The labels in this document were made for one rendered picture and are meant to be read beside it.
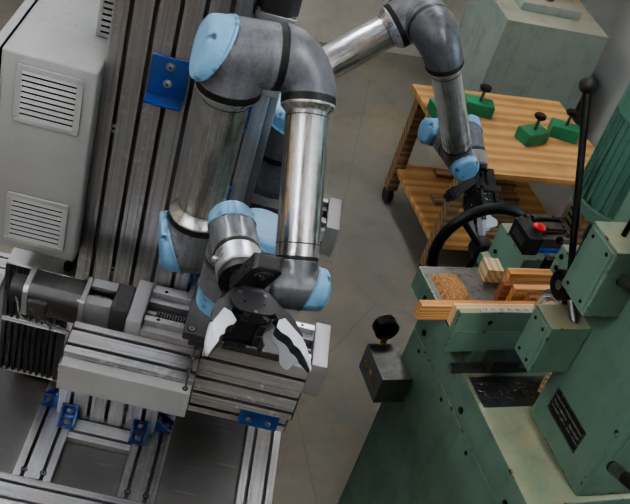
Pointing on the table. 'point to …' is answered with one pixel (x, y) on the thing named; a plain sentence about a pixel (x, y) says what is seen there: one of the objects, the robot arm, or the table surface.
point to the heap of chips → (450, 286)
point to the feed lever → (575, 199)
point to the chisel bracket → (560, 259)
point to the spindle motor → (619, 150)
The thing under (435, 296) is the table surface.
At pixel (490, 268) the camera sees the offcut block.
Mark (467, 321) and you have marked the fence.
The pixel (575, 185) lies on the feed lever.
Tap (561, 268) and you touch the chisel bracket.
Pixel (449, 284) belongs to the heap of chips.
